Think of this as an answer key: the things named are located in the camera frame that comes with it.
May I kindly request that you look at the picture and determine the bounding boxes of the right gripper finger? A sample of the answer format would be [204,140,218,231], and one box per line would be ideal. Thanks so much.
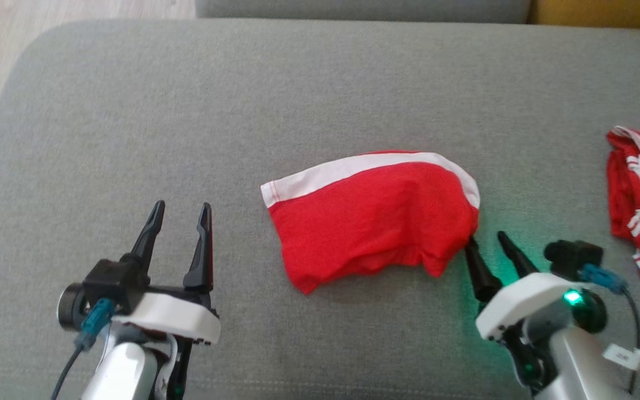
[497,232,541,279]
[466,238,503,304]

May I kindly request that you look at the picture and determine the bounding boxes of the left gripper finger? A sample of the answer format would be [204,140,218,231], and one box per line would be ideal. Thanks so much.
[122,201,166,278]
[183,203,214,290]

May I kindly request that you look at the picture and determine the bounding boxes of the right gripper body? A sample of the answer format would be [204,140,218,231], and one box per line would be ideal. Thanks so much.
[475,272,574,341]

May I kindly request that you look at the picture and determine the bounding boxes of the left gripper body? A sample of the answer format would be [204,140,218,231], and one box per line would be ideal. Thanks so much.
[112,288,221,346]

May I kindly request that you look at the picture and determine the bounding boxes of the red shorts with white band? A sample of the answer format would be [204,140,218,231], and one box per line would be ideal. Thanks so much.
[260,150,481,296]

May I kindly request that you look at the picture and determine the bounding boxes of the large grey sofa chaise cushion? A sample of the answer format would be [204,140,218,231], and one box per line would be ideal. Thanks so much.
[0,18,640,400]

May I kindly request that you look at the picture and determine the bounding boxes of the large yellow sofa backrest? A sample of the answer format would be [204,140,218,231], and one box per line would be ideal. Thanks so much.
[528,0,640,31]

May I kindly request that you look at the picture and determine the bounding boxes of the grey sofa seat cushion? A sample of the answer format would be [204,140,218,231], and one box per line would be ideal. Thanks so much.
[195,0,532,24]

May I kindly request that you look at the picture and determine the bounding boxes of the left camera cable blue plug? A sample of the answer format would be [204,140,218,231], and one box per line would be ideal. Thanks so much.
[51,299,116,400]

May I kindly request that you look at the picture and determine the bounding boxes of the camera cable blue plug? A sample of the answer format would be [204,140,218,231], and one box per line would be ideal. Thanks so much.
[580,263,640,392]
[51,299,116,400]

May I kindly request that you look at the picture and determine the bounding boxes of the right camera cable blue plug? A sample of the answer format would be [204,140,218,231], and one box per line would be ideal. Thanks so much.
[580,263,640,392]

